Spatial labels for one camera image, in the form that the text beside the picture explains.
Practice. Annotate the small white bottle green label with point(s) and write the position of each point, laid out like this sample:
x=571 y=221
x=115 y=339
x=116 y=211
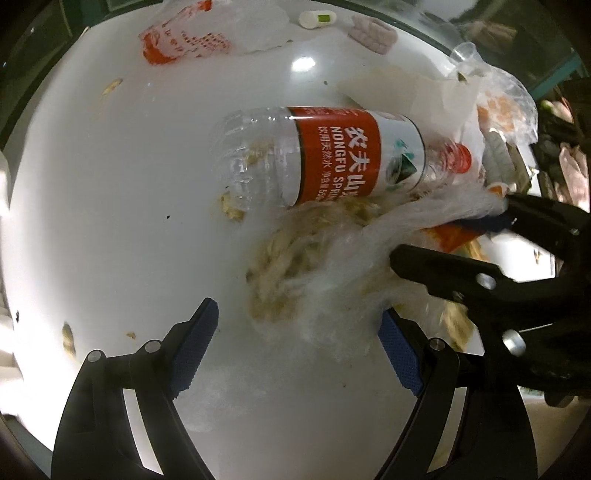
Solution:
x=314 y=17

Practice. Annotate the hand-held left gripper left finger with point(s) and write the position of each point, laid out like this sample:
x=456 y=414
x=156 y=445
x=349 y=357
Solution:
x=194 y=346

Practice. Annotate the clear plastic bag red print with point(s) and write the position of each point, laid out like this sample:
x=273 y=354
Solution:
x=184 y=37

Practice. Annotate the noodle scrap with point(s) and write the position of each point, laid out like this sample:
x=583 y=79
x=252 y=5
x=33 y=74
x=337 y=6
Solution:
x=231 y=207

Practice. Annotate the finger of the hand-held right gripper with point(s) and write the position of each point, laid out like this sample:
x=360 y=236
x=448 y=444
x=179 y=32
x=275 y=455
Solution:
x=545 y=217
x=443 y=267

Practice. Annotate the white cloth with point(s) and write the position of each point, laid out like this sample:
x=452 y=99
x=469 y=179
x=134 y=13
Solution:
x=7 y=350

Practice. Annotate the clear water bottle red label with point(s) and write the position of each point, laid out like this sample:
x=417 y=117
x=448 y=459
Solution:
x=346 y=152

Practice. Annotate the white paper napkin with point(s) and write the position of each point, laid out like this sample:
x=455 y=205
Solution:
x=434 y=101

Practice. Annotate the clear bag of noodles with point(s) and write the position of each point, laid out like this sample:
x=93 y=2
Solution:
x=323 y=258

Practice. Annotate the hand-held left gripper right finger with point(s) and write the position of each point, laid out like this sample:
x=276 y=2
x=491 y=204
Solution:
x=399 y=353

